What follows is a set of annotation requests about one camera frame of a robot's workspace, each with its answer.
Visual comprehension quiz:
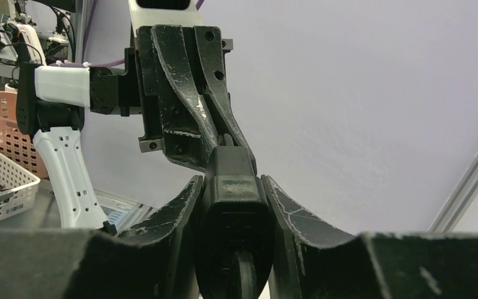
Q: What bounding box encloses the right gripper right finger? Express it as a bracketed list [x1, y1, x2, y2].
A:
[262, 176, 478, 298]

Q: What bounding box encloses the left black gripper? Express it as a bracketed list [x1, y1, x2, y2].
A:
[90, 25, 258, 174]

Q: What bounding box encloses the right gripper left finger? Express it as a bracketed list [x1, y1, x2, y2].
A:
[0, 176, 204, 298]

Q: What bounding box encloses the black padlock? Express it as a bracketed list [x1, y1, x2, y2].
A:
[195, 134, 274, 298]

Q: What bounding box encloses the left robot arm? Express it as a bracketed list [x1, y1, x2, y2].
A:
[16, 24, 249, 235]

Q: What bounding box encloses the white plastic basket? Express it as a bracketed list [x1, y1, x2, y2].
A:
[0, 136, 42, 230]

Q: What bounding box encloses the pink plastic basket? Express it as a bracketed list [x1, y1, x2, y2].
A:
[0, 91, 49, 179]

